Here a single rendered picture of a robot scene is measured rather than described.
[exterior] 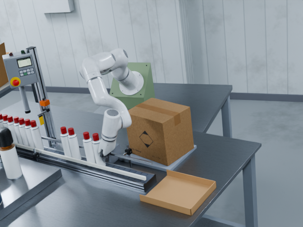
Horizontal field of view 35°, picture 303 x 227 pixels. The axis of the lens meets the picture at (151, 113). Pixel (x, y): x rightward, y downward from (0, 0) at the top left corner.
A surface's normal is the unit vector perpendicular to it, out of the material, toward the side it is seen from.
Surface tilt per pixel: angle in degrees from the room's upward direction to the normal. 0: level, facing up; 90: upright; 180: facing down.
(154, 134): 90
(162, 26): 90
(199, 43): 90
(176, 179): 0
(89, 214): 0
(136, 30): 90
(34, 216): 0
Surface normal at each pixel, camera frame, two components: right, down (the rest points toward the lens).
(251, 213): -0.55, 0.40
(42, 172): -0.12, -0.90
